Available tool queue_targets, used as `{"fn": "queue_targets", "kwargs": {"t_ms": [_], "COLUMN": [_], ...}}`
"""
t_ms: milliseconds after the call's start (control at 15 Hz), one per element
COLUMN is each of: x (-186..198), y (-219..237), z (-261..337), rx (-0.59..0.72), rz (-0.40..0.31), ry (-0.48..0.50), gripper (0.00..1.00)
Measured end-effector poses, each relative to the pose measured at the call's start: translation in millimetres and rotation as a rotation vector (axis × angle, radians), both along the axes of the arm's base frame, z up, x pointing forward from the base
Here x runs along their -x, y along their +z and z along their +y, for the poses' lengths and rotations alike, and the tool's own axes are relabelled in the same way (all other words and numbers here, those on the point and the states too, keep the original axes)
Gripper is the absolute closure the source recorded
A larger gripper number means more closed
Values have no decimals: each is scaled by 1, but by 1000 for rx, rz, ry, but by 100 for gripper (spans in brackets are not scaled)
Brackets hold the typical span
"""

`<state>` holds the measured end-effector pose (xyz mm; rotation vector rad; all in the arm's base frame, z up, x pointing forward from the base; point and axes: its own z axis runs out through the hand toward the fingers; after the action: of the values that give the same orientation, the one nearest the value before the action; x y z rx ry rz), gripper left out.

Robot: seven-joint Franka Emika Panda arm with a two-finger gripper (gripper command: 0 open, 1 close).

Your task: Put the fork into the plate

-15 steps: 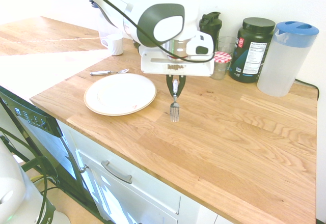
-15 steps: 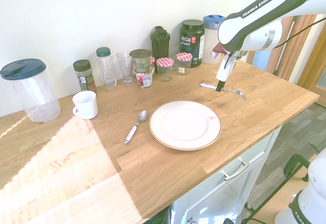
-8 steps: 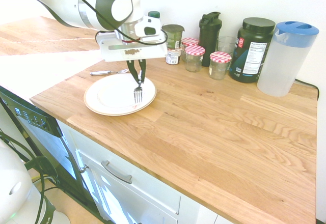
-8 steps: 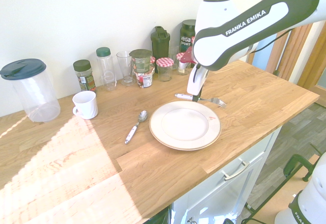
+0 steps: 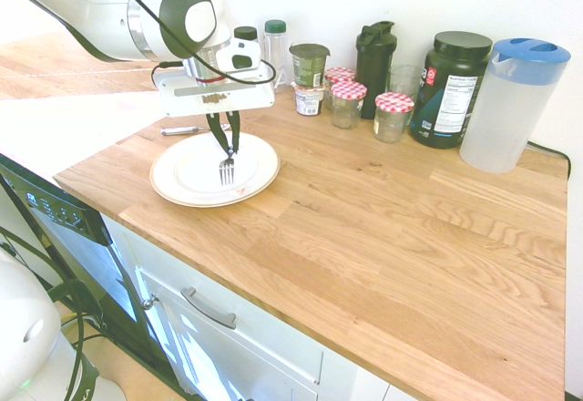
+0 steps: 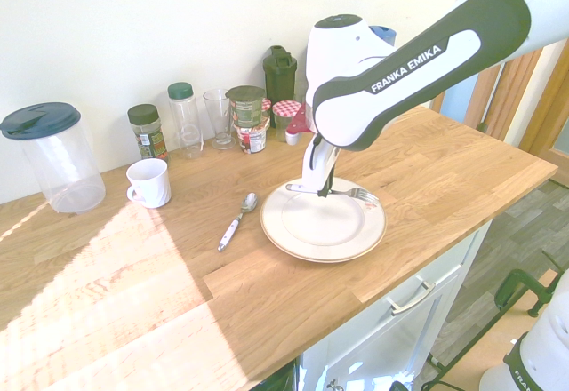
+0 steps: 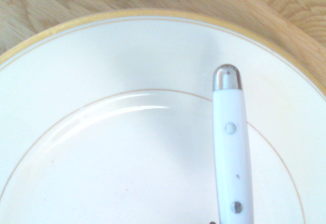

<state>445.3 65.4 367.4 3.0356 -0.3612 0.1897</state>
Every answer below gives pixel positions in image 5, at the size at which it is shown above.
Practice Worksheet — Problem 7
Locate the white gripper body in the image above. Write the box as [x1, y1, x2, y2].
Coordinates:
[157, 64, 277, 118]

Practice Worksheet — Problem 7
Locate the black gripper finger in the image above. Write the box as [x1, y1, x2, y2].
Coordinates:
[225, 109, 242, 154]
[205, 112, 234, 156]

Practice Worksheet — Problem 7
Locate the silver fork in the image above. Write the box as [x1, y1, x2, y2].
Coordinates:
[218, 145, 238, 187]

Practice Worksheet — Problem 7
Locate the white plate with gold rim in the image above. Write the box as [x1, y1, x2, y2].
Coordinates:
[149, 130, 281, 209]

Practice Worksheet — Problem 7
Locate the silver knife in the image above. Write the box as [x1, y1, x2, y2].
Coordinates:
[159, 122, 231, 138]

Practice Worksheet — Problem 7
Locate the clear bottle with green lid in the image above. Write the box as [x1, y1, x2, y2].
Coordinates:
[262, 19, 291, 95]

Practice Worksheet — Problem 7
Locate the spice jar with dark lid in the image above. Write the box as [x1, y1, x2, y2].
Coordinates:
[233, 26, 260, 49]

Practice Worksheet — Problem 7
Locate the white yogurt cup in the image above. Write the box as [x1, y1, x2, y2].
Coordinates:
[293, 84, 325, 117]

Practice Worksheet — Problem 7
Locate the green yogurt cup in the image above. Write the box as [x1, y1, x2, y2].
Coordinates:
[289, 43, 331, 88]

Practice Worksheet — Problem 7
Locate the jam jar red checkered lid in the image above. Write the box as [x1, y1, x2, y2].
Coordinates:
[330, 80, 368, 129]
[323, 67, 357, 110]
[373, 91, 415, 144]

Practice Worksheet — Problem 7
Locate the black shaker bottle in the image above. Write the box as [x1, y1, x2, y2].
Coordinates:
[354, 20, 397, 120]

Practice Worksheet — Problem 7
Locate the clear short drinking glass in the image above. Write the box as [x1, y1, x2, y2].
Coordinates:
[386, 64, 424, 115]

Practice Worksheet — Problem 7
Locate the black dishwasher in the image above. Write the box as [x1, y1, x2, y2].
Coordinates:
[0, 153, 183, 393]

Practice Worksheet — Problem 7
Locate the dark protein powder tub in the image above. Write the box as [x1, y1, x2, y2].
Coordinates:
[409, 30, 494, 149]

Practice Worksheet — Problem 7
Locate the frosted pitcher with blue lid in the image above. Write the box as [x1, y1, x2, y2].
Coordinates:
[458, 37, 572, 174]

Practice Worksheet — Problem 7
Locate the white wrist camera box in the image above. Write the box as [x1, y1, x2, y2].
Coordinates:
[216, 40, 261, 74]

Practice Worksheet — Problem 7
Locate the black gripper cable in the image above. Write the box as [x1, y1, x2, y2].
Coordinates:
[97, 0, 278, 87]

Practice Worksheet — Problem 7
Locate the silver drawer handle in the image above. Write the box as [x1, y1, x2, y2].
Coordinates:
[180, 286, 238, 330]

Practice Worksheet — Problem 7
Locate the white drawer with metal handle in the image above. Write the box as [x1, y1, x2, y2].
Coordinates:
[102, 213, 411, 401]

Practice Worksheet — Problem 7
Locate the robot base cable bundle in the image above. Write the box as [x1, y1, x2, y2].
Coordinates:
[0, 227, 107, 401]

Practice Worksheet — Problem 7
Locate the black power cable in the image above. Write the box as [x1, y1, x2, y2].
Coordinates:
[527, 140, 573, 179]

